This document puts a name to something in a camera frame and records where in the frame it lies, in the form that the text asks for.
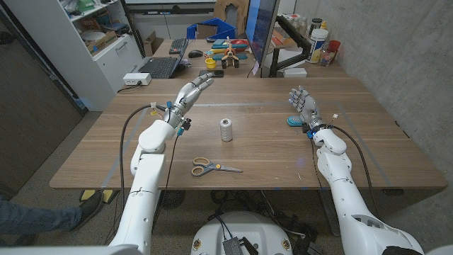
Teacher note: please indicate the paper sticky note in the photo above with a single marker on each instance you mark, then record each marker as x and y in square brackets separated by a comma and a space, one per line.
[256, 68]

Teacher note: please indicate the teal grey patterned scrubber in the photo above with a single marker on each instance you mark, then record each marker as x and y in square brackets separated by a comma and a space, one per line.
[293, 121]

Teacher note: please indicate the dark jar black lid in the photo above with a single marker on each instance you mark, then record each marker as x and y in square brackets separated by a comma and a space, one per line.
[315, 26]

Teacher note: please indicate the yellow floor pad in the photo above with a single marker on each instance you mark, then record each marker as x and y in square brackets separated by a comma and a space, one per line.
[86, 195]

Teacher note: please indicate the cardboard box on shelf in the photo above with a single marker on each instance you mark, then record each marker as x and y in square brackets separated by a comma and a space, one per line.
[102, 42]

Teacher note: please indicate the cardboard arch cutout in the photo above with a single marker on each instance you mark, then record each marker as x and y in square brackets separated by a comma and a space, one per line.
[221, 8]

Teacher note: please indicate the white shelf cabinet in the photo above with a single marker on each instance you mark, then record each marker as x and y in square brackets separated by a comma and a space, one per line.
[106, 67]

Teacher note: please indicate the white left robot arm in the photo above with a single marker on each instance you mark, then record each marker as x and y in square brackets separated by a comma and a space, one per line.
[145, 198]

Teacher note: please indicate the wooden toy airplane teal wings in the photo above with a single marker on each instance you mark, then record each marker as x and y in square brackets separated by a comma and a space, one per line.
[230, 53]

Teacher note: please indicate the blue plastic bin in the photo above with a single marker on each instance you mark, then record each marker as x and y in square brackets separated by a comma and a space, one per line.
[219, 26]

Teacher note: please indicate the small cardboard box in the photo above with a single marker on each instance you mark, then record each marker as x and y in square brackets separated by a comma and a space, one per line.
[152, 44]

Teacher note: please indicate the white canister blue label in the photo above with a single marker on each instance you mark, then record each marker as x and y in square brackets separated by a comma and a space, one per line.
[317, 46]

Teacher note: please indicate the black shoe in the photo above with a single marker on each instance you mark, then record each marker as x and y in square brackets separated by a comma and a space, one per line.
[90, 209]

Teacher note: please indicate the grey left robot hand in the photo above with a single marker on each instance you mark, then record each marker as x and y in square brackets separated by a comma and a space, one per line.
[185, 101]

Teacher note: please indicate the white bowl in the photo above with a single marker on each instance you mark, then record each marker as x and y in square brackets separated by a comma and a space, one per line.
[92, 35]

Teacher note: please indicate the person leg in jeans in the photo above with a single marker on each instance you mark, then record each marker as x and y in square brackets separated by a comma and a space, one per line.
[35, 217]

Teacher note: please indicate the yellow cup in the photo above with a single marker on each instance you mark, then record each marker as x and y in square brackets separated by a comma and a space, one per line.
[210, 63]

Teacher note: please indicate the black computer monitor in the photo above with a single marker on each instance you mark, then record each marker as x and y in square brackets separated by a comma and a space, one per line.
[260, 25]

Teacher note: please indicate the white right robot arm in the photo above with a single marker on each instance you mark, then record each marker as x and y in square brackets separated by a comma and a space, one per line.
[339, 177]

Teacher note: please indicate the red cup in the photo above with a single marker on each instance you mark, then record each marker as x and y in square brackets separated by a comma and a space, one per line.
[334, 46]

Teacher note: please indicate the black keyboard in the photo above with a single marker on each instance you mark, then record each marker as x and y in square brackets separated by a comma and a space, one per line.
[178, 46]

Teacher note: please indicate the black laptop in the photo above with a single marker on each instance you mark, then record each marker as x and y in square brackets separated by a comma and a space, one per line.
[161, 67]

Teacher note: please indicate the clear glass jar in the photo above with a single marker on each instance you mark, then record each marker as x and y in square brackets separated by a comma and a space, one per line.
[327, 57]

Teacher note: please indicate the small white box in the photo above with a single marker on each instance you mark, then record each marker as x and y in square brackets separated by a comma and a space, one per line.
[294, 72]

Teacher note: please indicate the black computer mouse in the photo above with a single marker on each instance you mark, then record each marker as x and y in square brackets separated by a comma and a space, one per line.
[195, 54]

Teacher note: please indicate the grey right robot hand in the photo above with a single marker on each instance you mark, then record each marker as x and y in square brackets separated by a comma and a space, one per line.
[308, 106]

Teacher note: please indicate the white power strip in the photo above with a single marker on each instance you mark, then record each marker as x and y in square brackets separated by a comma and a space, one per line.
[136, 78]

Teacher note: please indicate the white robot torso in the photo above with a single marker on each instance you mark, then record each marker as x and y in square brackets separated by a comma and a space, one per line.
[244, 230]

